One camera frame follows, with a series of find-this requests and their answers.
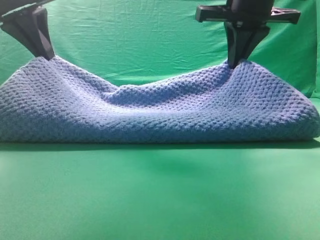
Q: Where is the blue waffle-weave towel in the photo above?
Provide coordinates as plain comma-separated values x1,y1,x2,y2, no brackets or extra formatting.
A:
0,56,320,144

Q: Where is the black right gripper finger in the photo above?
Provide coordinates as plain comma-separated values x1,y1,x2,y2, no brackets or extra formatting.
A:
224,21,252,69
241,25,270,59

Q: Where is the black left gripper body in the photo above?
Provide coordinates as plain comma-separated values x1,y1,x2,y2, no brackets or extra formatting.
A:
0,0,52,17

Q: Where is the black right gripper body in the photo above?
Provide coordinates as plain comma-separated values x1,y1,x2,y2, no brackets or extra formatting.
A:
195,0,301,25

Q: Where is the green backdrop cloth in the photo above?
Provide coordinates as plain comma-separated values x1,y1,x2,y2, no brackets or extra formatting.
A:
0,0,320,101

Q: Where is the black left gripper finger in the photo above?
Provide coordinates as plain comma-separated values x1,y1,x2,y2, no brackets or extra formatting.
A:
0,10,42,57
32,6,55,60

